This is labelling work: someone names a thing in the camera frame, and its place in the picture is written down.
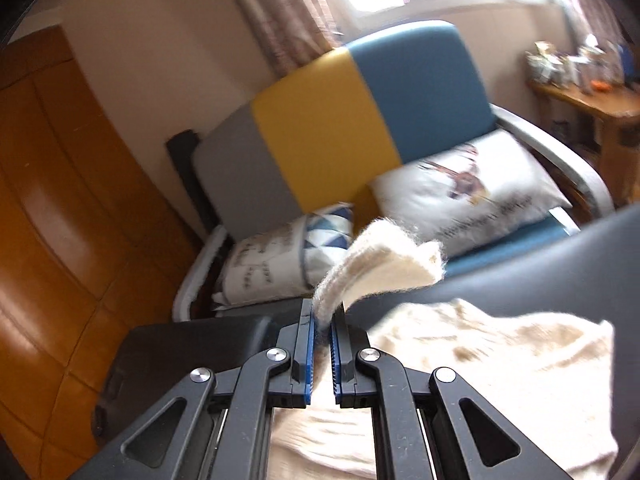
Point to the deer print pillow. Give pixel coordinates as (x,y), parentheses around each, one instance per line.
(450,185)

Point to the wooden desk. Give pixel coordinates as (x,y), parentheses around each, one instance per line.
(600,105)

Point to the grey yellow blue sofa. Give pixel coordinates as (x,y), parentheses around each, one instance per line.
(325,125)

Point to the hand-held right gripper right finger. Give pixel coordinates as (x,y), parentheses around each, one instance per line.
(336,360)

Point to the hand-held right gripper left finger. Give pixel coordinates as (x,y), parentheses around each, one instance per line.
(310,355)

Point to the geometric print pillow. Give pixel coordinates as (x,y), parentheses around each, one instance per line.
(280,260)

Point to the cream knit sweater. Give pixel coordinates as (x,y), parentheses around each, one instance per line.
(500,360)

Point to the oranges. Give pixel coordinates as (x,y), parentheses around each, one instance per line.
(600,86)

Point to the glass jars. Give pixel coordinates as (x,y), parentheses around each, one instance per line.
(545,62)

